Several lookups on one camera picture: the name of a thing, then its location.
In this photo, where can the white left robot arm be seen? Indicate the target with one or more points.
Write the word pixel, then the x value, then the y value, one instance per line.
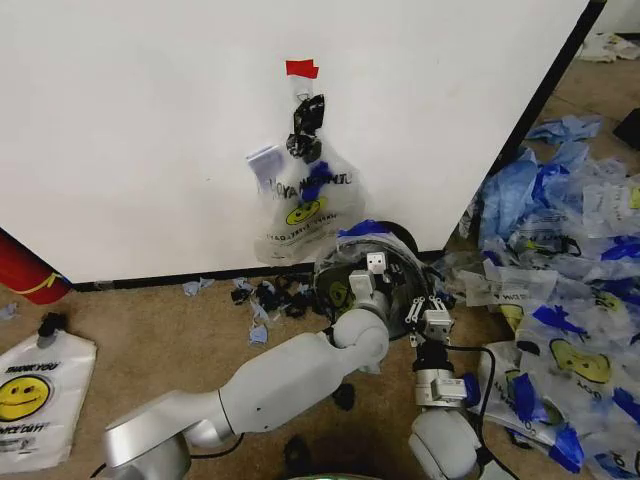
pixel 300 370

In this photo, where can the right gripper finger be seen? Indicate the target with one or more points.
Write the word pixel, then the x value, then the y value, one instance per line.
pixel 438 305
pixel 416 311

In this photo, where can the black round trash bin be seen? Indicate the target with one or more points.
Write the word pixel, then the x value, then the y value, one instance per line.
pixel 405 295

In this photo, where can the clear crumpled printed bag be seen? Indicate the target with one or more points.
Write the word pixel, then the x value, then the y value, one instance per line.
pixel 507 292
pixel 607 202

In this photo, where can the robot front shell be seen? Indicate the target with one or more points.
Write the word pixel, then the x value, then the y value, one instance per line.
pixel 345 476

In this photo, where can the white crumpled bag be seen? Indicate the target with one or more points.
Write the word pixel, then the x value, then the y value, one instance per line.
pixel 607 47

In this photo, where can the clear smiley bin liner bag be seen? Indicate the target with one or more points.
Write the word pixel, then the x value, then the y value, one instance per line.
pixel 334 292

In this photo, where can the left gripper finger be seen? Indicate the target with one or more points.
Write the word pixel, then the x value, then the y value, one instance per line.
pixel 395 274

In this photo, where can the flat dark object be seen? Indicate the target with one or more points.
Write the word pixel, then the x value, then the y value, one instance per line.
pixel 628 131

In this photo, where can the clear smiley bag blue tape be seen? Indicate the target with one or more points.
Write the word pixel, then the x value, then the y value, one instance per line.
pixel 575 360

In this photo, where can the blue bag scrap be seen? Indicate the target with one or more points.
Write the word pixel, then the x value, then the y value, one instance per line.
pixel 259 332
pixel 7 312
pixel 198 287

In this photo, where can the white smiley thank you bag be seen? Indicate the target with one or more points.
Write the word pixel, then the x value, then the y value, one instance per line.
pixel 35 395

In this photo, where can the black bag scrap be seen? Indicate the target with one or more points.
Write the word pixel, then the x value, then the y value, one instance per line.
pixel 345 395

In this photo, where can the crumpled blue plastic bag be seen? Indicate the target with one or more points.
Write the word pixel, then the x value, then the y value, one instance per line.
pixel 567 130
pixel 507 197

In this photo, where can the clear smiley garbage bag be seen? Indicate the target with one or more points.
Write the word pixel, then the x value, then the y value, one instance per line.
pixel 300 215

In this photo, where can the small clear wall hook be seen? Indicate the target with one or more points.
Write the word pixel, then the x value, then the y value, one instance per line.
pixel 303 92

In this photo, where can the red cylinder with yellow line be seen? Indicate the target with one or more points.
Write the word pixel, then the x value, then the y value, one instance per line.
pixel 27 277

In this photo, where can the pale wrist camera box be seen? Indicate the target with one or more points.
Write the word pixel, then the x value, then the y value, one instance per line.
pixel 438 326
pixel 376 261

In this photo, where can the black and blue scrap heap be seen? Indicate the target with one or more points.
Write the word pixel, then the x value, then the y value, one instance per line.
pixel 280 298

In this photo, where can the red tape strip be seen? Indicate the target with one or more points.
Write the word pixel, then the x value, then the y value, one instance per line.
pixel 301 68

